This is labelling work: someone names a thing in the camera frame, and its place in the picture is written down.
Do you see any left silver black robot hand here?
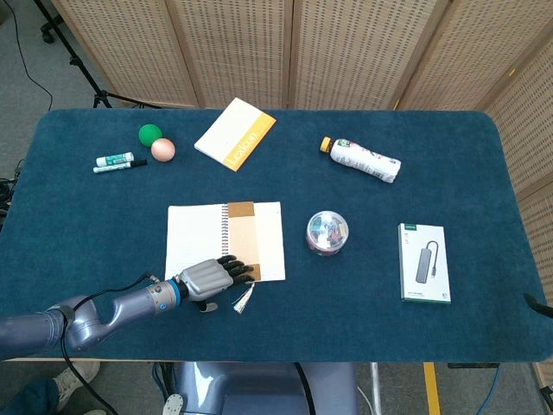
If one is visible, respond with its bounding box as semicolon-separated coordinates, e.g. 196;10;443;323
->
175;254;256;313

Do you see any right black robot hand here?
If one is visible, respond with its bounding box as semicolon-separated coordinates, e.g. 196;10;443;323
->
522;292;553;319

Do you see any brown card bookmark with tassel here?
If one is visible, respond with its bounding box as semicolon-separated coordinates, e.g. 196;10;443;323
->
227;201;263;316

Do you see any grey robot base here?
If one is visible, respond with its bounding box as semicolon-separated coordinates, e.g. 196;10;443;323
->
162;361;359;415

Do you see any white USB hub box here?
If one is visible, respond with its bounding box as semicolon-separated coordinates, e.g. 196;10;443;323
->
397;222;453;304

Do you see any clear round container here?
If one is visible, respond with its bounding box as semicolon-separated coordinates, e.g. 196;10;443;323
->
305;209;351;257

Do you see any peach ball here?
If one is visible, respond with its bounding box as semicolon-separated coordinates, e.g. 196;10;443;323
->
150;137;177;163

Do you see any white marker with black cap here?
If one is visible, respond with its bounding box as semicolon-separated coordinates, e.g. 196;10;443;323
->
92;159;149;174

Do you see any blue table cloth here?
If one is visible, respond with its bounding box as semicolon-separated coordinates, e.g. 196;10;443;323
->
0;107;553;364

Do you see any white yellow Lexicon notebook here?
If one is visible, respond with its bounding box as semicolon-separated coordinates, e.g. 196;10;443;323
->
194;97;277;173

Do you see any green-capped white marker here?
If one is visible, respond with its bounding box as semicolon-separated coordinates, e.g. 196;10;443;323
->
95;151;136;168

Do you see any green ball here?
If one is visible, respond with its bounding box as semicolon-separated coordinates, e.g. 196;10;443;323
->
137;124;163;149

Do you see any white shoe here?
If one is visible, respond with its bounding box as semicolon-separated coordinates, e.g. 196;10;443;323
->
54;361;101;412

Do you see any metal table leg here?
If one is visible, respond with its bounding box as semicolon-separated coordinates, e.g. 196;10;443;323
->
369;361;385;415

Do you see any white bottle with yellow cap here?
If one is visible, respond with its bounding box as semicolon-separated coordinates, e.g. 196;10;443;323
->
319;136;402;185

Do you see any person leg in blue trousers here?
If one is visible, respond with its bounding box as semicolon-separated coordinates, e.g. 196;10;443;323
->
0;378;60;415

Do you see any black tripod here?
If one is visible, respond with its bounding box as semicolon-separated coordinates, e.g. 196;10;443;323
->
32;0;161;110

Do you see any blue floor cable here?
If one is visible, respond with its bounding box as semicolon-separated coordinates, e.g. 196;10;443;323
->
473;362;505;415

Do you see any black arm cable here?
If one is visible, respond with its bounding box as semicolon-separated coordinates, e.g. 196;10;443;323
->
59;270;157;415

